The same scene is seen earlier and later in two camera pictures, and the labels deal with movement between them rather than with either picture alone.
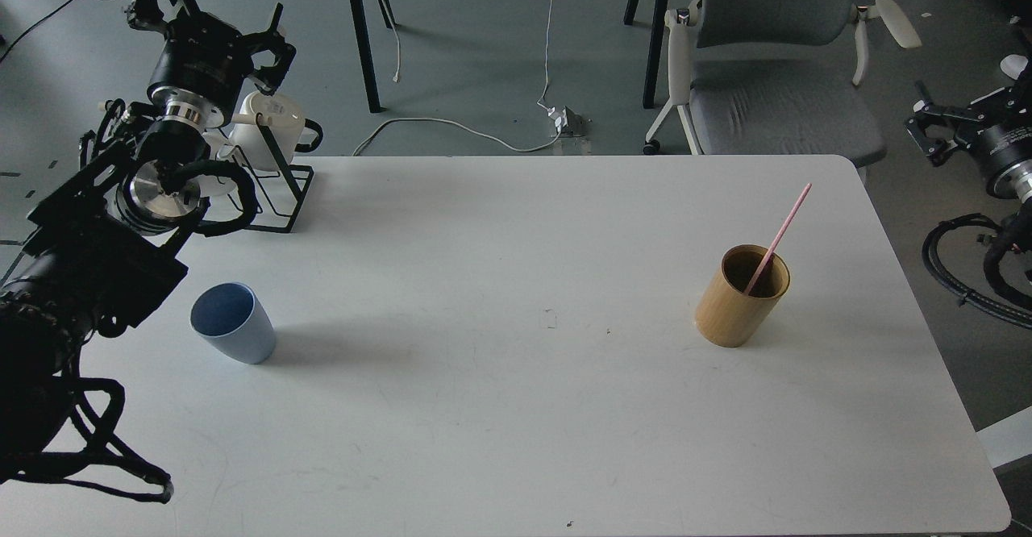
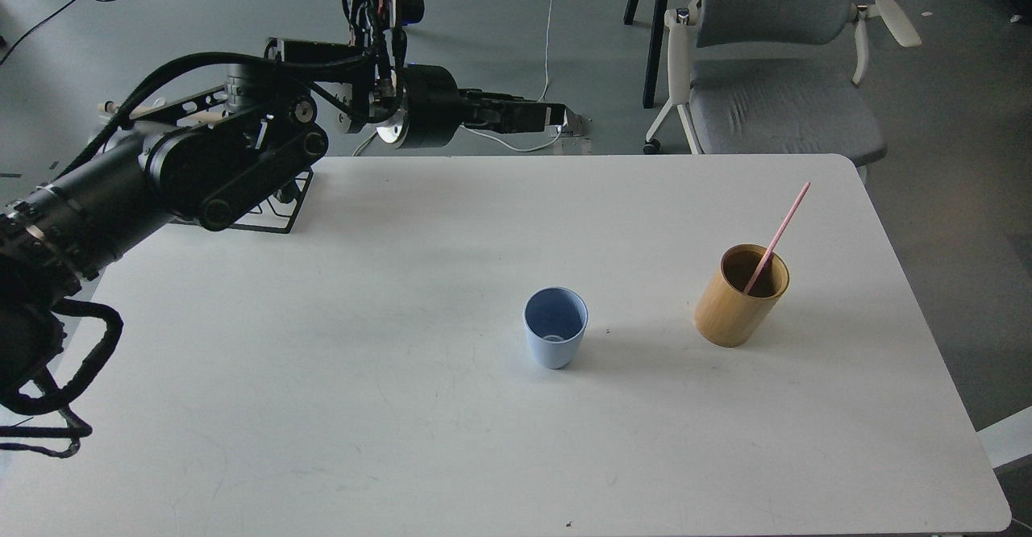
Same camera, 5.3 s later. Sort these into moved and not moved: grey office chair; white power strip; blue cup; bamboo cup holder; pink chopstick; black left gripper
Moved: blue cup; black left gripper
Not moved: grey office chair; pink chopstick; bamboo cup holder; white power strip
